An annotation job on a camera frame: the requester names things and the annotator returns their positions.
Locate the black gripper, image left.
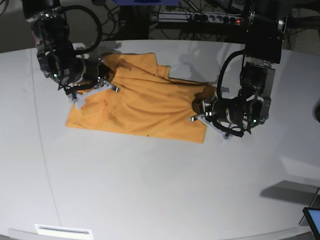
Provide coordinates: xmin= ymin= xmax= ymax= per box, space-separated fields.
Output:
xmin=72 ymin=59 xmax=116 ymax=85

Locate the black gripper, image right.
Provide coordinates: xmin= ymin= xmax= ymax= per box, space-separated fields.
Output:
xmin=192 ymin=92 xmax=243 ymax=128

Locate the orange yellow T-shirt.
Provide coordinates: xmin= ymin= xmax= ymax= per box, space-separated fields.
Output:
xmin=65 ymin=53 xmax=216 ymax=143

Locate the black robot arm, image right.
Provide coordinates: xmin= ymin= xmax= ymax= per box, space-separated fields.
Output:
xmin=189 ymin=0 xmax=288 ymax=138

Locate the black robot arm, image left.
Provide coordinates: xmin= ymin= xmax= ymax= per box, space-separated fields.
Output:
xmin=22 ymin=0 xmax=112 ymax=94

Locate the white power strip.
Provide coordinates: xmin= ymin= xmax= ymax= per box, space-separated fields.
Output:
xmin=150 ymin=11 xmax=244 ymax=26

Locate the grey tablet stand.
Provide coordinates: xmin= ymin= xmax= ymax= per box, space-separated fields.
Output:
xmin=297 ymin=187 xmax=320 ymax=227

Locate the tablet screen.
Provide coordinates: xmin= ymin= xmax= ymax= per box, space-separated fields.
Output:
xmin=302 ymin=207 xmax=320 ymax=240

